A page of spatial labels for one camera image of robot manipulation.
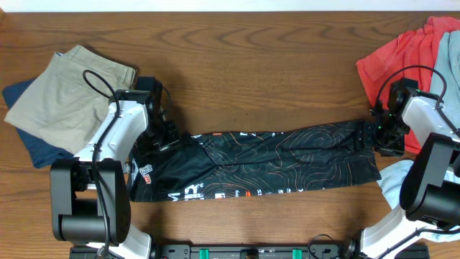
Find black orange-patterned jersey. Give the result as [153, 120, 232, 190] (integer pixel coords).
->
[128, 121, 381, 202]

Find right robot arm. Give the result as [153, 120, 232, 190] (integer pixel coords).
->
[341, 78, 459, 258]

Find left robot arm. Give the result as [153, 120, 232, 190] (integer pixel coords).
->
[50, 78, 179, 259]

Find light blue t-shirt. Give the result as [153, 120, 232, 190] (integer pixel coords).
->
[372, 31, 459, 242]

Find red t-shirt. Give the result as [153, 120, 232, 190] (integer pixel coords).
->
[355, 16, 460, 155]

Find folded khaki trousers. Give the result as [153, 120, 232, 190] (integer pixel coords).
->
[4, 45, 137, 154]

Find folded navy blue garment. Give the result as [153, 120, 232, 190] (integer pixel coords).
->
[2, 79, 73, 168]

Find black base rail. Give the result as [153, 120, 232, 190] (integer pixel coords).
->
[69, 233, 431, 259]

